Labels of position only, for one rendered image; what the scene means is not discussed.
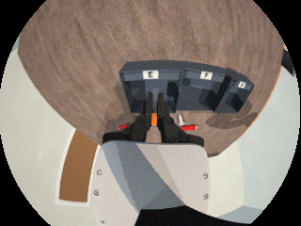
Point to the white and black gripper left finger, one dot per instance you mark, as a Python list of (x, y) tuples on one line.
[(136, 131)]

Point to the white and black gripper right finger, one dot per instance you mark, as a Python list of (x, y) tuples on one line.
[(166, 125)]

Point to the orange flat block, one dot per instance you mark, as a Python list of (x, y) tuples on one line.
[(154, 119)]

